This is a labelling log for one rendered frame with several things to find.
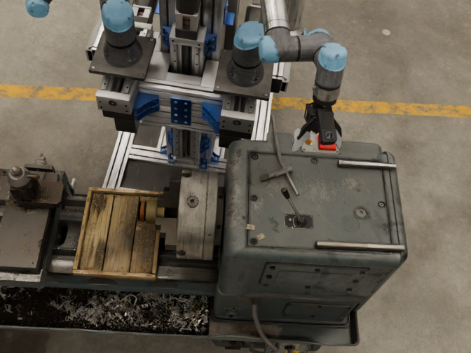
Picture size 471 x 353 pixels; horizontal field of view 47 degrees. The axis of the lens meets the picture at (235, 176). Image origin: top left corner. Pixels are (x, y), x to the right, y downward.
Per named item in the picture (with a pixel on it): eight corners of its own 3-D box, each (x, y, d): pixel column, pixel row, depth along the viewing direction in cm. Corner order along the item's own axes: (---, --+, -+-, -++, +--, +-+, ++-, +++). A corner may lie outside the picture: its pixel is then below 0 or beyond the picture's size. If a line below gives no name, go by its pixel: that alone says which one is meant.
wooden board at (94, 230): (165, 196, 218) (165, 191, 214) (155, 281, 199) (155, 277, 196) (90, 191, 216) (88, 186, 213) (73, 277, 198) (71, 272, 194)
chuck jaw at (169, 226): (188, 218, 187) (185, 248, 180) (188, 225, 191) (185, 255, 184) (155, 216, 186) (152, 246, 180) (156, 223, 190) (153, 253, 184)
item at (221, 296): (319, 267, 300) (364, 192, 226) (324, 354, 276) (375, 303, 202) (212, 260, 297) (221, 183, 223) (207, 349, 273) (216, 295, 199)
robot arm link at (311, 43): (294, 26, 157) (303, 46, 149) (332, 26, 158) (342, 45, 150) (291, 50, 162) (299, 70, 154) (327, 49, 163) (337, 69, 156)
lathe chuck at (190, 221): (207, 187, 211) (209, 157, 182) (201, 267, 200) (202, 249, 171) (183, 185, 211) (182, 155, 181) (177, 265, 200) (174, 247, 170)
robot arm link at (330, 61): (343, 39, 149) (352, 56, 143) (336, 73, 157) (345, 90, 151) (316, 40, 148) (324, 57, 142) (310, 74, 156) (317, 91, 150)
